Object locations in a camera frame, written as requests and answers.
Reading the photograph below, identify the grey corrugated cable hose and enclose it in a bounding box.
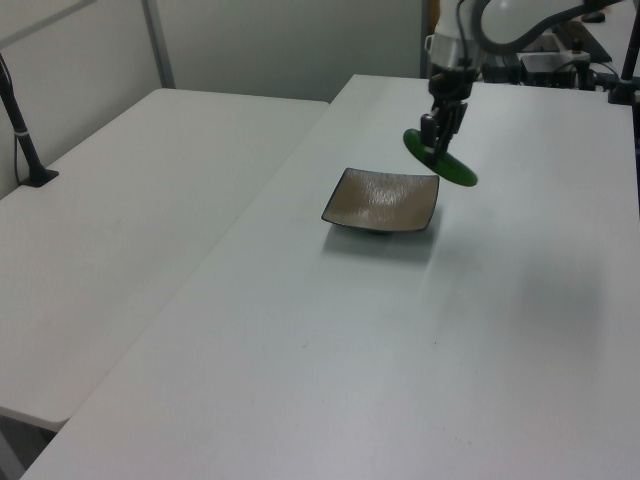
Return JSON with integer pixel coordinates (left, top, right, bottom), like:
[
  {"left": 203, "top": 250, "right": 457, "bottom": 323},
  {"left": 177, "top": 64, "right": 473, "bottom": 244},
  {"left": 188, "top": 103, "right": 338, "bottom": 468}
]
[{"left": 471, "top": 0, "right": 624, "bottom": 55}]

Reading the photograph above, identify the black camera stand with clamp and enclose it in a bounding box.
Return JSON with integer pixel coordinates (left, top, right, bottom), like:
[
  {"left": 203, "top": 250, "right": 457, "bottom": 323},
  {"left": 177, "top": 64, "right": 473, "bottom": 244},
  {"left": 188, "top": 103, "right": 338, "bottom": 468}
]
[
  {"left": 606, "top": 28, "right": 640, "bottom": 106},
  {"left": 0, "top": 52, "right": 60, "bottom": 189}
]

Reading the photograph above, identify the green cucumber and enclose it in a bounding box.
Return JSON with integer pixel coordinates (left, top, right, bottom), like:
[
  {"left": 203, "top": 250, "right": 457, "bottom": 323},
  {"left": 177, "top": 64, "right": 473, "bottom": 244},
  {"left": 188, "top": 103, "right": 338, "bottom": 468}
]
[{"left": 402, "top": 127, "right": 479, "bottom": 189}]

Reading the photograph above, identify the square beige ceramic plate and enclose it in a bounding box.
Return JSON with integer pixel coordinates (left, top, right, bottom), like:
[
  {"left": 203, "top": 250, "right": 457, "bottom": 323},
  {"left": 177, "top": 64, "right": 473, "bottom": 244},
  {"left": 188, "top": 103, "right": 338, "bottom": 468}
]
[{"left": 320, "top": 167, "right": 442, "bottom": 237}]

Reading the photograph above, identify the grey partition frame post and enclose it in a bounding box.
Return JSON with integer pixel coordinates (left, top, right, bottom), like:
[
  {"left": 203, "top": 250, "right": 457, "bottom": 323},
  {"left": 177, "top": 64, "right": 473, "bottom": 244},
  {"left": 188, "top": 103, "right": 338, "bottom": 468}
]
[{"left": 140, "top": 0, "right": 177, "bottom": 91}]

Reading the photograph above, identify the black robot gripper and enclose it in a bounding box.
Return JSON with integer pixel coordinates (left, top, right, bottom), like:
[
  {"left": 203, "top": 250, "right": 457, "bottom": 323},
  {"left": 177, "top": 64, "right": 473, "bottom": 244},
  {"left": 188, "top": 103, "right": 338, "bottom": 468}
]
[{"left": 418, "top": 62, "right": 477, "bottom": 155}]

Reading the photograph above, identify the silver equipment box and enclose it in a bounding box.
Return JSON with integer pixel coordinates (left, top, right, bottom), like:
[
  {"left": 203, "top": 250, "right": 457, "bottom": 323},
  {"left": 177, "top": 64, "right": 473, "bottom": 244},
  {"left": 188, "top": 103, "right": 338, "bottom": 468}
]
[{"left": 516, "top": 49, "right": 592, "bottom": 87}]

